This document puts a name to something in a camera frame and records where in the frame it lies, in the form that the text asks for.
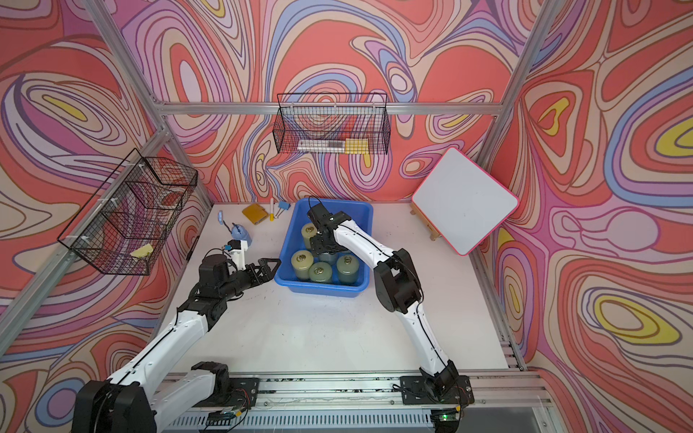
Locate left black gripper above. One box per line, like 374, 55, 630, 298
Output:
217, 258, 279, 303

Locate yellow-green tea canister back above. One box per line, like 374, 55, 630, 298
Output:
301, 223, 317, 250

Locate yellow-green tea canister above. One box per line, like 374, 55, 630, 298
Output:
301, 223, 317, 250
291, 250, 314, 281

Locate blue plastic basket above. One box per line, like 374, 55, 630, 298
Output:
274, 198, 374, 298

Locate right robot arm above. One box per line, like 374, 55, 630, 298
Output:
308, 202, 459, 402

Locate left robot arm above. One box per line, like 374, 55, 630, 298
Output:
71, 254, 281, 432

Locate yellow-green tea canister front-left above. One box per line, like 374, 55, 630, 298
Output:
291, 250, 314, 281

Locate green tea canister front-middle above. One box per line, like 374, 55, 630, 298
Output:
309, 262, 333, 284

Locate green tea canister front-right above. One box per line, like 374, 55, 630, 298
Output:
336, 254, 360, 285

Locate clear tube in basket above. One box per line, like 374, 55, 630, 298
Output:
297, 139, 346, 153

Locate yellow sponge in basket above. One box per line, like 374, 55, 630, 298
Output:
130, 244, 154, 260

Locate blue bottle with brush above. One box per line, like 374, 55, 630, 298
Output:
218, 210, 253, 246

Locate blue binder clip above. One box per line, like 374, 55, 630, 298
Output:
274, 201, 291, 218

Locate yellow square pad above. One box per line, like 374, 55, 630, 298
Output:
242, 203, 270, 226

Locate yellow sticky notes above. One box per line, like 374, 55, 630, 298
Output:
344, 138, 370, 154

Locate wooden easel stand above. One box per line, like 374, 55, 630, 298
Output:
410, 203, 441, 242

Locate green circuit board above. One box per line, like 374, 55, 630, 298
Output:
205, 411, 245, 428

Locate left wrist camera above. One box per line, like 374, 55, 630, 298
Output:
225, 239, 248, 271

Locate black wire basket back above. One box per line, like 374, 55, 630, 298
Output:
273, 91, 392, 154

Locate black wire basket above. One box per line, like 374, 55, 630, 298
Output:
273, 91, 392, 154
57, 150, 199, 276

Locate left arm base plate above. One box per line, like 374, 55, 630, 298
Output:
194, 377, 260, 409

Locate white board pink frame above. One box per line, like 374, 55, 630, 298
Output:
411, 149, 519, 256

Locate black wire basket left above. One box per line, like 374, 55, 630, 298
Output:
57, 150, 199, 276

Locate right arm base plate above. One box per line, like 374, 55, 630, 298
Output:
392, 375, 475, 408

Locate aluminium rail base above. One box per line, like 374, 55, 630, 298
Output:
145, 370, 559, 433

